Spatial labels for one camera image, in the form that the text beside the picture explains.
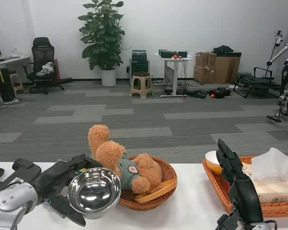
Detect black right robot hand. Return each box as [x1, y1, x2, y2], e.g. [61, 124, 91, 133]
[216, 138, 264, 230]

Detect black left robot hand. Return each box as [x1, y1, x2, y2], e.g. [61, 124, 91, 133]
[31, 154, 104, 227]

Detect shiny metal bowl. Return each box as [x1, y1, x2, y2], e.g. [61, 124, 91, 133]
[67, 167, 122, 220]

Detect white ceramic bowl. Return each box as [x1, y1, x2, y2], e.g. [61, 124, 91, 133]
[204, 150, 224, 173]

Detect rectangular wicker tray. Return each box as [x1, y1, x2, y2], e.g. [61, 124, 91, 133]
[202, 155, 288, 218]

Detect tissue box with tissue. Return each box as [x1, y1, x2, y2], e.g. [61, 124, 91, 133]
[250, 147, 288, 205]

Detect brown teddy bear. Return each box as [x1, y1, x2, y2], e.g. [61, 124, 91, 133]
[87, 124, 163, 194]

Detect round wicker basket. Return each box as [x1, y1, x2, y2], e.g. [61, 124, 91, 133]
[117, 155, 178, 211]

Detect orange plastic plate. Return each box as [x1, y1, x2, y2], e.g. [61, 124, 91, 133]
[134, 178, 178, 204]

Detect small beige stool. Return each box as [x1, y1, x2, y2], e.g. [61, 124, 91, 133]
[9, 71, 24, 94]

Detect black computer tower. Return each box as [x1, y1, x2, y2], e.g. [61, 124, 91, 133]
[0, 68, 15, 103]

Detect black case on floor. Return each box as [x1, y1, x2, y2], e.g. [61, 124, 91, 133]
[208, 87, 232, 99]

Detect grey cloth on chair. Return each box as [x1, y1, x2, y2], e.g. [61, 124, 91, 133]
[37, 61, 55, 76]

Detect white plant pot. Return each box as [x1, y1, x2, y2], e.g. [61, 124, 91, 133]
[101, 69, 117, 87]

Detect white office desk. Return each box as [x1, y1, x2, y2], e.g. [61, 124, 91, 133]
[0, 55, 31, 104]

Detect black office chair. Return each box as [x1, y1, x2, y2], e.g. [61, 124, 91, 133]
[23, 37, 65, 95]

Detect beige plastic stool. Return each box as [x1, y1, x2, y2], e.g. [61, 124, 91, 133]
[130, 71, 153, 99]

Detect large cardboard box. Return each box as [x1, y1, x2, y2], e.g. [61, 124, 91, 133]
[213, 55, 242, 84]

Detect stacked cardboard boxes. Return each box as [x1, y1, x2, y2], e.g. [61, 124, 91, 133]
[193, 52, 217, 84]

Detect dark equipment cabinet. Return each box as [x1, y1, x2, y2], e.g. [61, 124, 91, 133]
[129, 49, 151, 86]

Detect white standing desk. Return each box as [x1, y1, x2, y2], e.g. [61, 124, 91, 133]
[154, 53, 194, 98]

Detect green leafy plant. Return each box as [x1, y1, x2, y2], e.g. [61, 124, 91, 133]
[78, 0, 125, 71]

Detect black bag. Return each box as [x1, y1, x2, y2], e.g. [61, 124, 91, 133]
[212, 45, 242, 57]

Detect large black box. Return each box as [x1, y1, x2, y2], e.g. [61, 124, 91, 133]
[158, 49, 178, 59]

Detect black folding bed frame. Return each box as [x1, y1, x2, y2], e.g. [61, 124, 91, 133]
[232, 67, 282, 98]

